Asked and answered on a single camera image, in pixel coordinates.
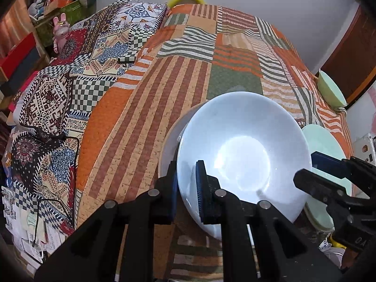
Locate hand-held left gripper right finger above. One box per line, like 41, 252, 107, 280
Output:
195, 160, 343, 282

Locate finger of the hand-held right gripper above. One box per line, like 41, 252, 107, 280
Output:
294, 169, 350, 209
311, 151, 376, 183

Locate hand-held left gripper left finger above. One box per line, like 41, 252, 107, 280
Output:
34, 161, 180, 282

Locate mint green plate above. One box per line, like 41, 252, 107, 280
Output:
301, 124, 353, 238

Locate white plate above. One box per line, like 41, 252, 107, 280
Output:
158, 101, 212, 183

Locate light blue bowl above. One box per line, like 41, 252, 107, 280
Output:
176, 92, 312, 241

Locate white case with stickers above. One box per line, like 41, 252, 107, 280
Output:
352, 133, 376, 165

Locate mint green bowl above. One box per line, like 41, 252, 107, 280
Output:
317, 70, 348, 108

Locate brown wooden door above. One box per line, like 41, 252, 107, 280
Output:
320, 6, 376, 103

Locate orange patchwork blanket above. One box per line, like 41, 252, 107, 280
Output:
73, 4, 353, 282

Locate pile of white papers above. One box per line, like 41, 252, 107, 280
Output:
0, 182, 74, 271

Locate geometric patterned blanket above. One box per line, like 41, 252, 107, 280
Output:
1, 0, 168, 235

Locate dark blue box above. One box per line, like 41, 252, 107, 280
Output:
0, 47, 43, 94

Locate pink rabbit toy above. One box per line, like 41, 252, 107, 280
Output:
52, 13, 71, 54

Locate red box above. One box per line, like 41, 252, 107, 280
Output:
0, 32, 39, 77

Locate green box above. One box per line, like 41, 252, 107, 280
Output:
35, 0, 84, 46

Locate copper curtain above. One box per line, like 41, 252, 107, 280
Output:
0, 0, 34, 59

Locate black cable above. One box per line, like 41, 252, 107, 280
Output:
22, 125, 80, 249

